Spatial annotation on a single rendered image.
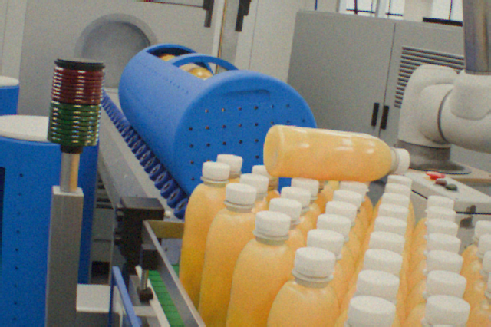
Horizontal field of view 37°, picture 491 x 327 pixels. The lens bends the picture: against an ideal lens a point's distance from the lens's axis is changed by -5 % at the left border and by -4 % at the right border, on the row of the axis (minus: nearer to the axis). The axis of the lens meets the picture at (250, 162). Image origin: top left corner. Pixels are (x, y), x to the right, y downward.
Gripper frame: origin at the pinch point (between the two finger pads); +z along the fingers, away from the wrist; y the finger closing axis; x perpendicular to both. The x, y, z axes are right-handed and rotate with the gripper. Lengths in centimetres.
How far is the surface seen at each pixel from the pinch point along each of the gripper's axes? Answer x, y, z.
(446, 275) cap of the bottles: 98, 0, 22
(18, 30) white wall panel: -490, 50, 28
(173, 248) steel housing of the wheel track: 24, 10, 44
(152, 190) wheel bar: -7.1, 9.0, 40.9
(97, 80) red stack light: 68, 32, 10
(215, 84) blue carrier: 23.7, 6.0, 13.0
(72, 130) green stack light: 69, 34, 16
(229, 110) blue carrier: 23.9, 2.6, 17.4
